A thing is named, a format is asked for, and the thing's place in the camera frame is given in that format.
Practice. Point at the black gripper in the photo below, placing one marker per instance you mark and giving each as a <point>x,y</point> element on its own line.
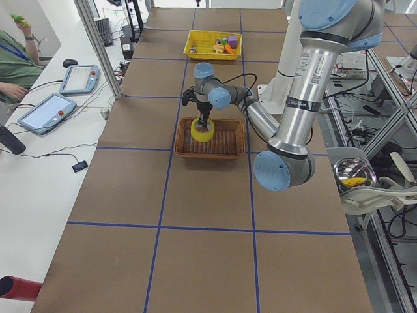
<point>204,107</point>

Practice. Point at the yellow tape roll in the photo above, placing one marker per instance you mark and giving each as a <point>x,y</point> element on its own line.
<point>200,133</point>

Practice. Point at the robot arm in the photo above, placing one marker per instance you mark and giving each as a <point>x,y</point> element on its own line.
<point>328,28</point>

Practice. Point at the brown wicker basket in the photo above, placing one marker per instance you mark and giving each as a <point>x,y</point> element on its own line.
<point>228,142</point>

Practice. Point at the yellow woven basket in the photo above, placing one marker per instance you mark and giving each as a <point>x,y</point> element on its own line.
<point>204,41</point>

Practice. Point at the toy croissant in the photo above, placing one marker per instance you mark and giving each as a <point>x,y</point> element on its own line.
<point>219,48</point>

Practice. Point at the orange toy carrot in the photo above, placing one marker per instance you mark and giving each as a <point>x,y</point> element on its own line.
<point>225,47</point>

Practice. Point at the purple foam block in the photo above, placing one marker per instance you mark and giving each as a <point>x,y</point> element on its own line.
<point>232,41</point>

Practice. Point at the upper teach pendant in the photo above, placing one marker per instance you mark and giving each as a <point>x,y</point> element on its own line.
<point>80,79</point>

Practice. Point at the teach pendant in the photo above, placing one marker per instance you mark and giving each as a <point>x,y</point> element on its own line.
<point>80,79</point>
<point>46,115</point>

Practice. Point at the black keyboard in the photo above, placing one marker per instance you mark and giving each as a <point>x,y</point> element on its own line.
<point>104,29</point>

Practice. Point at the small black puck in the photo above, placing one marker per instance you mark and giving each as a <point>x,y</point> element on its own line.
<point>80,166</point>

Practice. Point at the black computer mouse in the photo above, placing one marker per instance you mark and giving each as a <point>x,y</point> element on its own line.
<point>69,62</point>

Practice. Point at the steel bowl with corn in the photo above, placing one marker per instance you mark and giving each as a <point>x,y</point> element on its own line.
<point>352,173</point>

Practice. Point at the lower teach pendant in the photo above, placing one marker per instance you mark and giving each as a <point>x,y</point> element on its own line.
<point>46,115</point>

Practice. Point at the seated person green shirt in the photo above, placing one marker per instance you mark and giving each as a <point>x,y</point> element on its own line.
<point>20,63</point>

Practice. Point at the black water bottle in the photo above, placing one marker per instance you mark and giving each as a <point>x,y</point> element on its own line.
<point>10,141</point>

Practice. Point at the red cylinder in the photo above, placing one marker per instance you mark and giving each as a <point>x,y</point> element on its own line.
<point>19,289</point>

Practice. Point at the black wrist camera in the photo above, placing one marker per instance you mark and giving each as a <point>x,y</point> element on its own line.
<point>189,95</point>

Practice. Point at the aluminium frame post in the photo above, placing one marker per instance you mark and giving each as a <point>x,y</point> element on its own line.
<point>88,21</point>

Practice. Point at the aluminium frame rack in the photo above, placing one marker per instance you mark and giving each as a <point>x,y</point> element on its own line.
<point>378,115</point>

